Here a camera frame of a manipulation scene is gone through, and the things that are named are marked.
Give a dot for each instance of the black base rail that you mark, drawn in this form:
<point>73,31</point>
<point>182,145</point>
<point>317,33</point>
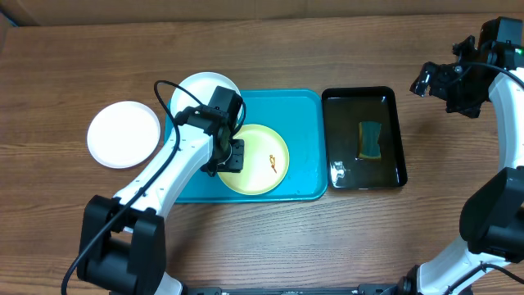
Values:
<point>363,289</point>

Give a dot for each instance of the cardboard back panel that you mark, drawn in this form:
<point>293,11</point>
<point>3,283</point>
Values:
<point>96,12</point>

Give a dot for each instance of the black water tray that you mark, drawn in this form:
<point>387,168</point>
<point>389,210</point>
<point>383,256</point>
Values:
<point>343,109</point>

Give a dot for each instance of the white plate rear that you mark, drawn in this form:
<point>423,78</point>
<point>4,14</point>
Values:
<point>202,85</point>

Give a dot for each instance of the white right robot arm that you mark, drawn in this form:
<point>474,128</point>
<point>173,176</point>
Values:
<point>491,221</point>

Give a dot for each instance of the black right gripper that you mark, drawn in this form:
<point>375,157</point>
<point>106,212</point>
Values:
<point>439,79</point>

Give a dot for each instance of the green yellow sponge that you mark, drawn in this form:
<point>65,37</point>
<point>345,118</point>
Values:
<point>369,134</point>

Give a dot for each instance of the blue plastic tray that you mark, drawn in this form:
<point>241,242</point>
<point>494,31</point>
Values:
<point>296,115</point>

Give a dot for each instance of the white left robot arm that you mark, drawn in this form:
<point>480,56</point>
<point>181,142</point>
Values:
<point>122,247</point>

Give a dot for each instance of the yellow plate with stain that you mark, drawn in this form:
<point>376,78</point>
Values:
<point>265,163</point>

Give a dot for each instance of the white plate with stain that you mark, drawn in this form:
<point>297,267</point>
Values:
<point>123,134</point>

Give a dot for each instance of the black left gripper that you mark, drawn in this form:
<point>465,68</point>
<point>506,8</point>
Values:
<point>237,165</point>

